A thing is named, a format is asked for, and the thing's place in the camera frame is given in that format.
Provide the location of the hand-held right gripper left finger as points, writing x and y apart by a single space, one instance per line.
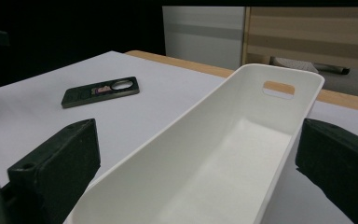
52 168

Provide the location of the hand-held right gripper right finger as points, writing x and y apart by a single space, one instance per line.
341 168

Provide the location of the dark phone case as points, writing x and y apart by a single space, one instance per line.
80 96

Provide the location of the white plastic storage bin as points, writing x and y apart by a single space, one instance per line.
230 155

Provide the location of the white table board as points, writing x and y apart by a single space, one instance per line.
136 124

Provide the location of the black curved object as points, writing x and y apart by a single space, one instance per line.
331 68

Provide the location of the gray textured object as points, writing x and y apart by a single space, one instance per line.
292 64

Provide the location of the wooden desk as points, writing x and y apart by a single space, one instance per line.
310 34

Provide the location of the wooden table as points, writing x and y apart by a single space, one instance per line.
183 63

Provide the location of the white cabinet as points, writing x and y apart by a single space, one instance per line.
203 46

